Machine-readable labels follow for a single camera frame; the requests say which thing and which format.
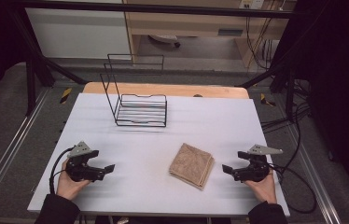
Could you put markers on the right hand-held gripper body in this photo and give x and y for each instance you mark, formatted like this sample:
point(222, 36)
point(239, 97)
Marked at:
point(255, 169)

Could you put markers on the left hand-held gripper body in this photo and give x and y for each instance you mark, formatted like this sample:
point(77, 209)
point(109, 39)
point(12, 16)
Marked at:
point(80, 169)

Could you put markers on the beige towel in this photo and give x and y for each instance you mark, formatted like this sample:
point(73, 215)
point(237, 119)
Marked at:
point(192, 165)

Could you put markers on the person's left hand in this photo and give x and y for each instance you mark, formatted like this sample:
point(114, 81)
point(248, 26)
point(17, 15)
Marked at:
point(68, 185)

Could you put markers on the person's right hand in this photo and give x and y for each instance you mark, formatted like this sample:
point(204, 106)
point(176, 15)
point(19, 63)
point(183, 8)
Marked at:
point(264, 188)

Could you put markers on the yellow black striped tape marker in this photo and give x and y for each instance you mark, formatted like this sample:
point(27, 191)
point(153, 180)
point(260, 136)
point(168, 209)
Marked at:
point(66, 95)
point(267, 100)

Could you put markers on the white cabinet panel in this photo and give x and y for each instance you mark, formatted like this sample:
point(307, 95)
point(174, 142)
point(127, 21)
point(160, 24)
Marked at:
point(79, 32)

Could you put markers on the office chair wheeled base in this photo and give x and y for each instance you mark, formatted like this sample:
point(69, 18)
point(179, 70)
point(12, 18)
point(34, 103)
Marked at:
point(164, 39)

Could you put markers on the light wooden desk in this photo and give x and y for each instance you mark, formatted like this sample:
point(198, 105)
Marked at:
point(191, 25)

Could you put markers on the aluminium floor rail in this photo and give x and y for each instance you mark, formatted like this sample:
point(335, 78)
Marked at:
point(314, 174)
point(11, 146)

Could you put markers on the black metal frame strut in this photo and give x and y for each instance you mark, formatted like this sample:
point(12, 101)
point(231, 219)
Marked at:
point(39, 62)
point(283, 74)

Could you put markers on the wall power socket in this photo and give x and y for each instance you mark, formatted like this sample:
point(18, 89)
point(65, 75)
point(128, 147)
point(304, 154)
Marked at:
point(252, 3)

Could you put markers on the black metal frame crossbar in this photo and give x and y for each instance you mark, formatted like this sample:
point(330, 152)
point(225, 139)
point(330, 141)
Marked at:
point(163, 8)

